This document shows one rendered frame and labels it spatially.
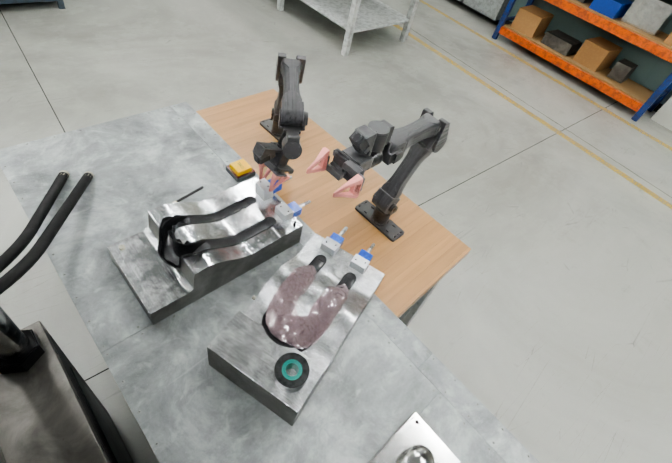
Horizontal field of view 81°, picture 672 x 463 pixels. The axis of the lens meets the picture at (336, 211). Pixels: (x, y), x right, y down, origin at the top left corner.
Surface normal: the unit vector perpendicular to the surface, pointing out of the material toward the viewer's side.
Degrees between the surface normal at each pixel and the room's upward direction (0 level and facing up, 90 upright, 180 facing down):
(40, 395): 0
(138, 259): 0
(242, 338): 0
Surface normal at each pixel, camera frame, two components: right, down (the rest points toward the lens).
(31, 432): 0.19, -0.67
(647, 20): -0.76, 0.36
